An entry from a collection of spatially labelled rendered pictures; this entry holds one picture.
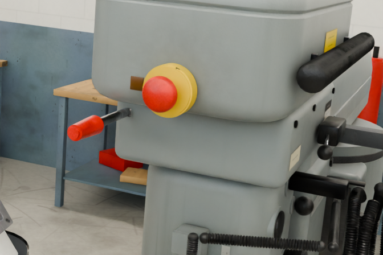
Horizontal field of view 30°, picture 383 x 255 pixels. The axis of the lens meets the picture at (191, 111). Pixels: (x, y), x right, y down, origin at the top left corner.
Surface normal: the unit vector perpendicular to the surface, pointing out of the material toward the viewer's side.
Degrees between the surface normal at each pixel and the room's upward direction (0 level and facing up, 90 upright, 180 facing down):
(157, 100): 94
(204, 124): 90
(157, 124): 90
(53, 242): 0
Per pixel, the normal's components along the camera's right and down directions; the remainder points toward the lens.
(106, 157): -0.65, 0.11
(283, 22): 0.50, 0.23
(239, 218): -0.07, 0.22
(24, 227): 0.08, -0.97
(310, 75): -0.35, 0.18
